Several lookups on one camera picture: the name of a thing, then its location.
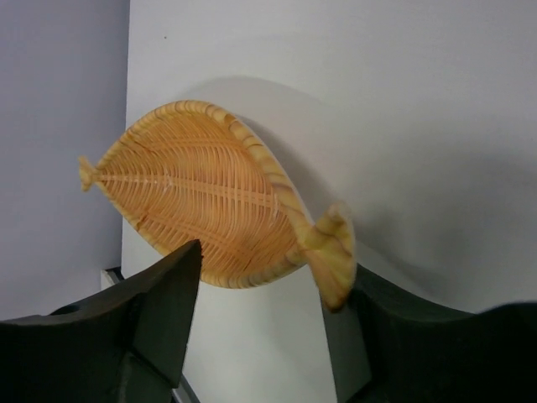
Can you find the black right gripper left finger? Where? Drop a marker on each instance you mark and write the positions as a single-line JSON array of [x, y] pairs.
[[126, 343]]

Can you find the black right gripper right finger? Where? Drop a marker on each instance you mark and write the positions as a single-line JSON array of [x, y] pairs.
[[389, 345]]

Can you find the orange fish-shaped woven plate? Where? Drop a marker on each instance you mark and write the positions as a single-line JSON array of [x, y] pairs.
[[192, 170]]

